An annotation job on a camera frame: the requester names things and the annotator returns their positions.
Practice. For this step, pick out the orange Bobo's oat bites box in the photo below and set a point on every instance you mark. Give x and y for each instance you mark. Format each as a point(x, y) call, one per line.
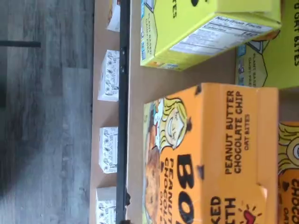
point(210, 140)
point(289, 163)

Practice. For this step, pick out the wooden shelf board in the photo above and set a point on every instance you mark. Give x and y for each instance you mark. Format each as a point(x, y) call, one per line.
point(135, 116)
point(105, 112)

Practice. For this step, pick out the green Bobo's apple pie box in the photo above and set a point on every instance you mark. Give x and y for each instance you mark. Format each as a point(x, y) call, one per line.
point(280, 70)
point(175, 35)

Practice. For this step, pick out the white box yellow label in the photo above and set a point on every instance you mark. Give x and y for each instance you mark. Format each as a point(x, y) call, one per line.
point(113, 16)

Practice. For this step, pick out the white patterned carton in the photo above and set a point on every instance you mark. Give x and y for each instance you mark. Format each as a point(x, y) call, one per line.
point(108, 74)
point(106, 207)
point(108, 149)

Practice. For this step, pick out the thin black bar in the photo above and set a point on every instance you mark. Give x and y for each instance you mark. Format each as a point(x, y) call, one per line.
point(21, 44)

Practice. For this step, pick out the black shelf rail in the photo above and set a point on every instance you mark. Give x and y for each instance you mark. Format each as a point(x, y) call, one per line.
point(122, 140)

